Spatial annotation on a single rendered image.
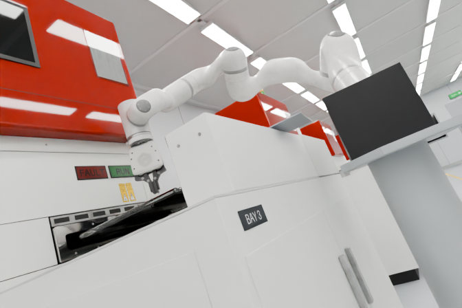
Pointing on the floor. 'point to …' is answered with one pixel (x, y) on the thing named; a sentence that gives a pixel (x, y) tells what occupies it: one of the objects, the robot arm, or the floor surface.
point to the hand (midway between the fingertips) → (155, 187)
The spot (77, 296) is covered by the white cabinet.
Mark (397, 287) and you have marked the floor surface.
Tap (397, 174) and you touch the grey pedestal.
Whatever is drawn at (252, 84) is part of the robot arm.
